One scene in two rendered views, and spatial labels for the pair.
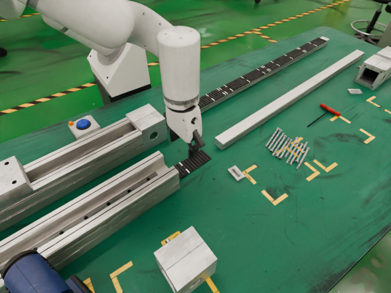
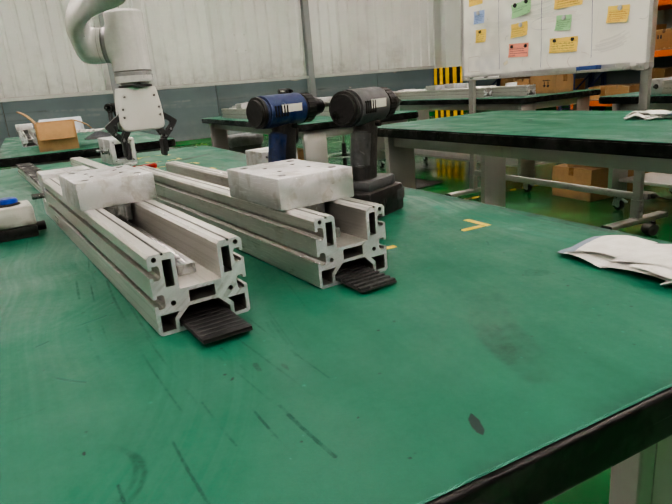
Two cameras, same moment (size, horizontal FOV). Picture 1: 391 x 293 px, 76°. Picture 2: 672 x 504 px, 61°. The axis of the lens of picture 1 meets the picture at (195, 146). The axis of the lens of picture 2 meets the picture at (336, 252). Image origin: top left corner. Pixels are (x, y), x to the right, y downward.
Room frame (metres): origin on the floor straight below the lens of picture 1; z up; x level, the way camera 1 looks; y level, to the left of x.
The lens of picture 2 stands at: (-0.14, 1.35, 1.01)
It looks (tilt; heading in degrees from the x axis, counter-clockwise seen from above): 16 degrees down; 278
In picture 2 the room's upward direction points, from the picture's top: 5 degrees counter-clockwise
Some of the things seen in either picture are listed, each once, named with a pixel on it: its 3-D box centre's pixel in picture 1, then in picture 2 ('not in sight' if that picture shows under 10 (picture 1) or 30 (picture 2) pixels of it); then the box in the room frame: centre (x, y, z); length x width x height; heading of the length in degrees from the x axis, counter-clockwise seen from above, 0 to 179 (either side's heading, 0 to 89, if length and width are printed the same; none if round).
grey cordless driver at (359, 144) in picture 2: not in sight; (375, 150); (-0.08, 0.32, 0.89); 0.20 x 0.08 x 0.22; 62
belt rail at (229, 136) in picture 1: (302, 89); (100, 170); (0.87, -0.45, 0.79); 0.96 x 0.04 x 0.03; 130
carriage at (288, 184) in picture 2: not in sight; (288, 191); (0.03, 0.58, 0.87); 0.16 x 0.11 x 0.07; 130
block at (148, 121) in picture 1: (145, 125); (62, 192); (0.62, 0.17, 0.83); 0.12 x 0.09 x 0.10; 40
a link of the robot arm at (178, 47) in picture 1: (179, 63); (125, 40); (0.48, 0.03, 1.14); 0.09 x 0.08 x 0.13; 14
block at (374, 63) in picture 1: (370, 71); (117, 151); (0.97, -0.76, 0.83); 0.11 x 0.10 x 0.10; 40
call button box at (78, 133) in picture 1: (87, 132); (15, 219); (0.60, 0.37, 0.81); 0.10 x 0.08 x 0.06; 40
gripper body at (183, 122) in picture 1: (182, 115); (138, 106); (0.48, 0.03, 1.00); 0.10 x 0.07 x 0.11; 39
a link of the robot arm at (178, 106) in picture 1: (181, 96); (134, 78); (0.48, 0.03, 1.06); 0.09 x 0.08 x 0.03; 39
